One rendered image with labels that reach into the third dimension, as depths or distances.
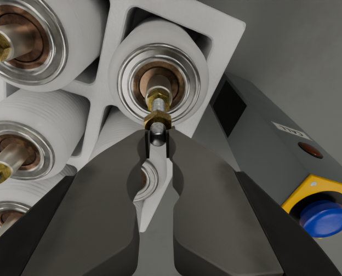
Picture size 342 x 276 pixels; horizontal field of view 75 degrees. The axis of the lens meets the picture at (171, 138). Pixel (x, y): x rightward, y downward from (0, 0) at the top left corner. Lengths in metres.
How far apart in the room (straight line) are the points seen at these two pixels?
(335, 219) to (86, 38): 0.27
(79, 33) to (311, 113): 0.51
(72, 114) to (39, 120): 0.05
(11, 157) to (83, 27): 0.14
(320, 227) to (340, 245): 0.83
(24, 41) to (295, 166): 0.25
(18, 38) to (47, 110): 0.09
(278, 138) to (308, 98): 0.33
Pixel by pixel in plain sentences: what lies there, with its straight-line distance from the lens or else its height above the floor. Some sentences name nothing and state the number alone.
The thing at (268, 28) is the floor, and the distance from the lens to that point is 0.49.
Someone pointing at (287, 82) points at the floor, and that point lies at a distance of 0.54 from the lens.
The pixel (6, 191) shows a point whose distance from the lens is 0.35.
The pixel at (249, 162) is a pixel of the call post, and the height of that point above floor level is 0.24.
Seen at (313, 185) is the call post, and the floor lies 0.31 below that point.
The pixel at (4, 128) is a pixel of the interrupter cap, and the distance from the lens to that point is 0.27.
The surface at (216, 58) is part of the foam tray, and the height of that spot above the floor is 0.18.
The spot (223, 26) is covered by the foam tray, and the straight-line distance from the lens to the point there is 0.28.
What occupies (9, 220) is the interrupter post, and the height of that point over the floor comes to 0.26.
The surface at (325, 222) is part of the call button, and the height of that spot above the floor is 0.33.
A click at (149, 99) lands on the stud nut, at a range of 0.17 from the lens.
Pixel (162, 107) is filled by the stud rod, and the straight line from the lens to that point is 0.16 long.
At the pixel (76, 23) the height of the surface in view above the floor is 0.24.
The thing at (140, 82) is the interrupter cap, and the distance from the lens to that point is 0.21.
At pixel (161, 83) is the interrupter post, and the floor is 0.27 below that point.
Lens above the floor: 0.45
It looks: 58 degrees down
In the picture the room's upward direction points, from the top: 176 degrees clockwise
